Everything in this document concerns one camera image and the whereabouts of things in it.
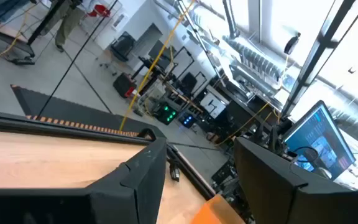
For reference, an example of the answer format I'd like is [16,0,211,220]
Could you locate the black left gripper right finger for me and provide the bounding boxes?
[233,137,358,224]

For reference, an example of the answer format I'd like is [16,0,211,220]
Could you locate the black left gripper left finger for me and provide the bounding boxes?
[0,137,168,224]

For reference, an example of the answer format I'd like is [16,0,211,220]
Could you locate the orange plastic bin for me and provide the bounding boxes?
[190,194,246,224]

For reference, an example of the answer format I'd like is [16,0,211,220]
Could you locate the computer monitor with blue screen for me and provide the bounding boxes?
[282,100,357,181]

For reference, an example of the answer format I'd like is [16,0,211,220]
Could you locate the computer case with green lights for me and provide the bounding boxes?
[154,102,179,126]

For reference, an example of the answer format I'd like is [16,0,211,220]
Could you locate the device with blue lights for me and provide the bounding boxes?
[178,112,196,129]

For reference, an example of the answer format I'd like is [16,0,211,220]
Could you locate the small white-screen monitor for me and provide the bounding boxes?
[200,92,227,119]

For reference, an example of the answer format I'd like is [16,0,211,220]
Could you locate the black floor mat orange stripes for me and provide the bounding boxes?
[10,84,150,139]

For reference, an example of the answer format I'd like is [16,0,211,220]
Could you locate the black and red case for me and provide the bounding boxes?
[112,72,138,99]

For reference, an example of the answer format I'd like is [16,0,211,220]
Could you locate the black office chair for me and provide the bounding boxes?
[99,30,137,77]

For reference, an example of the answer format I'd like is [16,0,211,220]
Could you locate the standing person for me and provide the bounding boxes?
[38,0,85,53]

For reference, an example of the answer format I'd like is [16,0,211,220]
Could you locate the red chair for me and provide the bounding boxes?
[86,3,112,19]

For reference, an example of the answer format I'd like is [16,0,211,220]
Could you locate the black cable plug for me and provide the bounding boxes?
[168,161,181,182]

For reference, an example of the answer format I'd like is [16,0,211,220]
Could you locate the black table edge frame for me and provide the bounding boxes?
[0,109,216,200]

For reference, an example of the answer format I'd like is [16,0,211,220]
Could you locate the yellow hanging cable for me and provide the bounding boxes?
[118,0,196,132]

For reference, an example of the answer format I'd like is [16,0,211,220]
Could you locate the black aluminium frame post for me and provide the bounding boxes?
[280,0,358,118]

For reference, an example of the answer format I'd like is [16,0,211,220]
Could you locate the thin black hanging cable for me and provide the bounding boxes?
[37,0,120,118]

